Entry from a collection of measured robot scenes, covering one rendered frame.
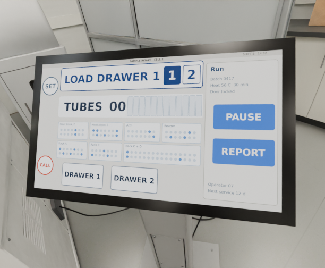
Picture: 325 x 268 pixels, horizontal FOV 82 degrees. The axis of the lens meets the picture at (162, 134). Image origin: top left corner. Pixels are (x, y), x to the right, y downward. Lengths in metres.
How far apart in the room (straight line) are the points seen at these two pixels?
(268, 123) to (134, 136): 0.24
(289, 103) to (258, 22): 0.62
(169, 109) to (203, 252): 1.09
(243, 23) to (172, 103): 0.69
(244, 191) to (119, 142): 0.24
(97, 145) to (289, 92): 0.36
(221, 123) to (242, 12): 0.71
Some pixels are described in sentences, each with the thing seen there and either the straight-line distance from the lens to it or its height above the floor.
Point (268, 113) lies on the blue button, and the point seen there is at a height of 1.10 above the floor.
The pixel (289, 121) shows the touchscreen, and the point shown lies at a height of 1.09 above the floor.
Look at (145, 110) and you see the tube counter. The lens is 0.36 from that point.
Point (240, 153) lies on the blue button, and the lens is 0.35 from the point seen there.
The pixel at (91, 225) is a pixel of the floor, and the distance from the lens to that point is 1.60.
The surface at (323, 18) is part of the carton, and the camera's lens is 2.48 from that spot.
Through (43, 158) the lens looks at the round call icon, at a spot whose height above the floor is 1.03.
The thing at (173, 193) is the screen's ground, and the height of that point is 0.99.
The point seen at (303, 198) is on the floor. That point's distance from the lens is 1.76.
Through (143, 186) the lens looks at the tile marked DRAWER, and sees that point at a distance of 0.36.
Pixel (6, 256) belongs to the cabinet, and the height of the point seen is 0.75.
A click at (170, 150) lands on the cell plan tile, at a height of 1.05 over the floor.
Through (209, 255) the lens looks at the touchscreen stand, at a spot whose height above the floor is 0.04.
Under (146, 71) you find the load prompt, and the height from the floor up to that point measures 1.16.
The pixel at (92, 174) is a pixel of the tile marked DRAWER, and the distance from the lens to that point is 0.41.
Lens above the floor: 1.28
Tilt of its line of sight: 36 degrees down
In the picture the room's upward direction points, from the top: 7 degrees counter-clockwise
